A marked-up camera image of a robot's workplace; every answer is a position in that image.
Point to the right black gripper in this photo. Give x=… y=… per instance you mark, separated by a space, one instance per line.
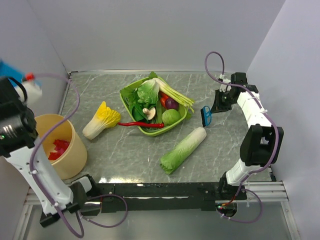
x=220 y=107

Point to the blue hand brush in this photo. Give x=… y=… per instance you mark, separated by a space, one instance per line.
x=206 y=116

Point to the blue dustpan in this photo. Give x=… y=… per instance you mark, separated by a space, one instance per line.
x=7 y=70

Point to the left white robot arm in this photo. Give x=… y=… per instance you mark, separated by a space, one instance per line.
x=21 y=146

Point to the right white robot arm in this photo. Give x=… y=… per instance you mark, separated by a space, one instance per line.
x=261 y=144

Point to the green round fruit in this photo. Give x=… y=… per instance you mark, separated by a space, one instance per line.
x=170 y=116

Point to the purple onion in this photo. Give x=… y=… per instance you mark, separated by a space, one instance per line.
x=170 y=103

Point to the green onion stalks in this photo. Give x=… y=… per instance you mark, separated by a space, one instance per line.
x=175 y=95

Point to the orange carrot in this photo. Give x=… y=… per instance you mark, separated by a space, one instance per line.
x=163 y=98

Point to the green plastic basket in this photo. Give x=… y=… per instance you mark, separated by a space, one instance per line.
x=152 y=132

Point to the beige mushroom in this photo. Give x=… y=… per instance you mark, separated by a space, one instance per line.
x=149 y=113

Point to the long green white cabbage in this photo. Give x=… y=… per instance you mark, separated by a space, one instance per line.
x=170 y=161

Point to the green leafy lettuce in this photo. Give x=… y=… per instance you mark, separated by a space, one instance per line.
x=145 y=95

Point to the red chili pepper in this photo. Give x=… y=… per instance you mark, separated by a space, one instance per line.
x=142 y=124

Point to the yellow napa cabbage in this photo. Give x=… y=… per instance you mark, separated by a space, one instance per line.
x=104 y=118

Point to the beige plastic bucket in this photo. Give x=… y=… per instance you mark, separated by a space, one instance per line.
x=74 y=158

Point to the red paper strip right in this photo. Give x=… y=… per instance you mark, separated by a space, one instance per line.
x=60 y=147

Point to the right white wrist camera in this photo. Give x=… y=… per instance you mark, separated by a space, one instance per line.
x=224 y=87

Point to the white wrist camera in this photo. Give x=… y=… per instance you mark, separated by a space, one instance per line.
x=31 y=91
x=224 y=87

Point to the black base frame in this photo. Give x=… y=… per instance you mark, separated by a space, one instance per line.
x=160 y=196

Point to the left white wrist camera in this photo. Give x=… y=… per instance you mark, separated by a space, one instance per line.
x=31 y=91

